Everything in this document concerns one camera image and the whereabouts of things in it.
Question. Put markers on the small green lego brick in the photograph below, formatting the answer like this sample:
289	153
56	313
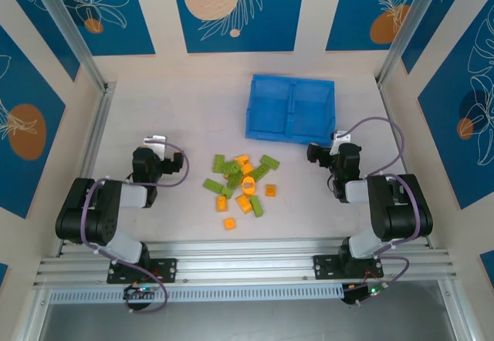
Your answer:
227	192

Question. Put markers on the blue floral wall panel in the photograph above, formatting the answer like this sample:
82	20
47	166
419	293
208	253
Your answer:
436	28
34	21
127	28
444	125
488	264
347	17
270	28
23	86
3	273

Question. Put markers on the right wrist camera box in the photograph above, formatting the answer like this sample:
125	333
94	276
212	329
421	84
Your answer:
342	136

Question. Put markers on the small controller board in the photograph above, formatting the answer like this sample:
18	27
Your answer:
359	292
139	291

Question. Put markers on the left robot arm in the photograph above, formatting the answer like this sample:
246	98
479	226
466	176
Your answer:
96	217

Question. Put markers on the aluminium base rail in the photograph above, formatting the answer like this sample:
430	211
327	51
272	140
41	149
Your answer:
247	260

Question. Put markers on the aluminium upright post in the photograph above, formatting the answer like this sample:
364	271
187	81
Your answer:
73	32
409	28

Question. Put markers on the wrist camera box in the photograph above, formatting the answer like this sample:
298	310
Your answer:
342	136
155	143

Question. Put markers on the aluminium side rail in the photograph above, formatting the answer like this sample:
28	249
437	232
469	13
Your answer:
94	144
387	105

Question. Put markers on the grey metal sheet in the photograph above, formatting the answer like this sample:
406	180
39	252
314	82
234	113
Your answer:
247	325

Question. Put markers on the blue two-compartment bin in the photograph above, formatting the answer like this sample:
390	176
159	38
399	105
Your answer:
270	109

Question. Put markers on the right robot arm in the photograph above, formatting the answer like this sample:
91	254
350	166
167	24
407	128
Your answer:
401	217

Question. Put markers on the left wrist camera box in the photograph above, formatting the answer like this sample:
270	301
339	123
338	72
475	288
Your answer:
155	143

